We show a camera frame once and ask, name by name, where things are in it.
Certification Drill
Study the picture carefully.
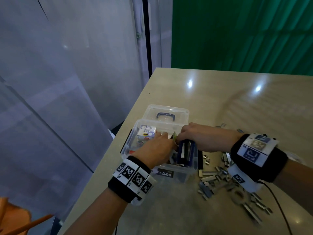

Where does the person's left hand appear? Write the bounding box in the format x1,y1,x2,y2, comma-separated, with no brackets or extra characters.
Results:
131,132,177,169

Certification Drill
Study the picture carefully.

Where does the person's right hand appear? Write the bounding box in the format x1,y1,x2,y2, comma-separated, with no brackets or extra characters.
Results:
177,122,244,154

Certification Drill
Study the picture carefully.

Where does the small white staple box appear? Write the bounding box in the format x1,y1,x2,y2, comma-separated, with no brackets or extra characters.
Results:
137,126,157,137

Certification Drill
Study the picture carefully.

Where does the transparent storage box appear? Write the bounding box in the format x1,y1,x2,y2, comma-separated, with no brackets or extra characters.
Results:
120,119,203,183

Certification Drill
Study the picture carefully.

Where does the pile of metal staple strips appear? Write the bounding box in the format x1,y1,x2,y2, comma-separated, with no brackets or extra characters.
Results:
197,124,275,224

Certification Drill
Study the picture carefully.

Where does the small clear tape roll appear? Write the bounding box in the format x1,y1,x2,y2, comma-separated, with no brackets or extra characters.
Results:
231,188,246,203

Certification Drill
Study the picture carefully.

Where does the person's right forearm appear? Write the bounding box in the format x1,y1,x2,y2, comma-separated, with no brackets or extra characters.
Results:
280,159,313,216

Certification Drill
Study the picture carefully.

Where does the person's left forearm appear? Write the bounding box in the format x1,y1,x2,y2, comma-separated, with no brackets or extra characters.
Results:
64,188,129,235

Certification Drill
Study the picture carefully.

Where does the black marker wristband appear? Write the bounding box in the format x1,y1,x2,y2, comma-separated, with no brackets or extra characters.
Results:
109,155,156,204
230,133,288,183

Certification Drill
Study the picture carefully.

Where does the transparent box lid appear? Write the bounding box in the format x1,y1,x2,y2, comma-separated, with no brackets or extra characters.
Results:
142,104,190,124

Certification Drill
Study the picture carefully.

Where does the green curtain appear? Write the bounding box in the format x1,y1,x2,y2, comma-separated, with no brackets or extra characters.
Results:
171,0,313,76

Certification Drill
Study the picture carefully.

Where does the orange chair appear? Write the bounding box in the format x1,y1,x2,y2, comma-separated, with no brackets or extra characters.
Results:
0,197,52,235

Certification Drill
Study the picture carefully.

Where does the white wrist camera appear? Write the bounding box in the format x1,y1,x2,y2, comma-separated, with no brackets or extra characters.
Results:
227,164,264,194
132,176,157,206

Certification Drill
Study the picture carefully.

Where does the black camera cable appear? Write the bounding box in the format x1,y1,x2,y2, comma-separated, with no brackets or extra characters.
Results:
259,181,294,235

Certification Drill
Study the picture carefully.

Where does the black window post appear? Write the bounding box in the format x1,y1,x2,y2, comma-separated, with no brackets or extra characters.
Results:
142,0,150,79

